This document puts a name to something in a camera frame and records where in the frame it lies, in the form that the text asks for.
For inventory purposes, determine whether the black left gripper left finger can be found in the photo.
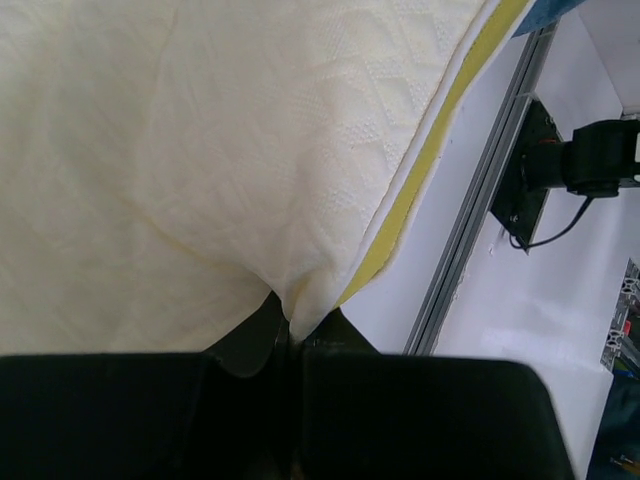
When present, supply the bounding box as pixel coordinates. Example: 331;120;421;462
1;295;287;479

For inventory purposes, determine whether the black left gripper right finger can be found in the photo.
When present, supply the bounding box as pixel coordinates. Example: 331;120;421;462
296;311;574;479

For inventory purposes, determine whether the cream quilted pillow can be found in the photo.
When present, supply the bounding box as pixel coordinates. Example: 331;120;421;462
1;1;531;355

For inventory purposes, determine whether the blue pillowcase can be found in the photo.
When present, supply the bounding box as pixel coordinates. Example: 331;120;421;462
513;0;584;37

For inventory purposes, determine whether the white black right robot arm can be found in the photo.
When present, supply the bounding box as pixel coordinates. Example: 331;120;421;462
521;120;639;198

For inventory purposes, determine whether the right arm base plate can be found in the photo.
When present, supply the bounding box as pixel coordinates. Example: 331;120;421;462
491;100;565;252

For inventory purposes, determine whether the aluminium frame corner outside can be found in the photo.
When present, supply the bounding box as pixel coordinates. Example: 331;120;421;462
601;259;639;378

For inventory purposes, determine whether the black thin base cable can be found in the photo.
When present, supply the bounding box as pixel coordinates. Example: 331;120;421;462
508;192;596;250

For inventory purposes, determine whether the aluminium front rail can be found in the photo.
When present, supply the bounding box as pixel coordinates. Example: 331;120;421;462
404;22;557;355

